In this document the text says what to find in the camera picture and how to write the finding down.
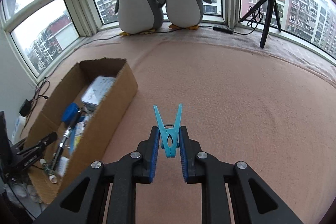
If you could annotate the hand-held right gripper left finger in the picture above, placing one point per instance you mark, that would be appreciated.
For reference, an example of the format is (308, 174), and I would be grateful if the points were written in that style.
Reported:
(155, 158)

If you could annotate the black pen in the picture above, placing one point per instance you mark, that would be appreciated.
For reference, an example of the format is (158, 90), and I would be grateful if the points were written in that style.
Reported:
(65, 134)

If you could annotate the white power strip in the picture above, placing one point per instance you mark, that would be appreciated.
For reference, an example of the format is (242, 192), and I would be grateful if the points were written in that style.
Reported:
(18, 129)

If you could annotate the light blue tin box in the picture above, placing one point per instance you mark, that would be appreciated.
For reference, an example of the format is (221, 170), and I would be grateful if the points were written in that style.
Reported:
(98, 91)

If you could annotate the white window frame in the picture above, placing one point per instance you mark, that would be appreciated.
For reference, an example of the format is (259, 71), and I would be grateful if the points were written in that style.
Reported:
(76, 3)

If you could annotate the teal clothespin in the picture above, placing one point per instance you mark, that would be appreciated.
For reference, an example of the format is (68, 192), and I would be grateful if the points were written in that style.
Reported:
(169, 140)

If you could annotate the white printed marker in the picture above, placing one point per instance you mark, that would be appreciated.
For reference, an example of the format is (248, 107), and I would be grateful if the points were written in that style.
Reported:
(78, 136)

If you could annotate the blue round disc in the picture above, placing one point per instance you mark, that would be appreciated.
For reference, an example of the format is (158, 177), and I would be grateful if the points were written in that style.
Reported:
(71, 112)

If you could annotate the person's left hand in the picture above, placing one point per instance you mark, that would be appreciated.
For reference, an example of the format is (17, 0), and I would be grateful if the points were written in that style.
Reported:
(23, 191)

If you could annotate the small white cube charger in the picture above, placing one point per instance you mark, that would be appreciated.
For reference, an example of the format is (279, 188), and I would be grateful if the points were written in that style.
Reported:
(63, 166)

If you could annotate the black tripod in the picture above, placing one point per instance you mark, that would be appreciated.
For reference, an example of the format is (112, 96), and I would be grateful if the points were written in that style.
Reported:
(266, 29)

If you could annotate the cardboard box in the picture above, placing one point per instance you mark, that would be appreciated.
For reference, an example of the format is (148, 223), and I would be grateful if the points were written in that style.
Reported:
(115, 113)

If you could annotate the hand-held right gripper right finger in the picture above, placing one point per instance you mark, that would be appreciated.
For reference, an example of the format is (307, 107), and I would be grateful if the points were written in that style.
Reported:
(183, 161)

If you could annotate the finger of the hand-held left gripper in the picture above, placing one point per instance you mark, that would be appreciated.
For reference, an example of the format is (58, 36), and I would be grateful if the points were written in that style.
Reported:
(19, 144)
(46, 140)

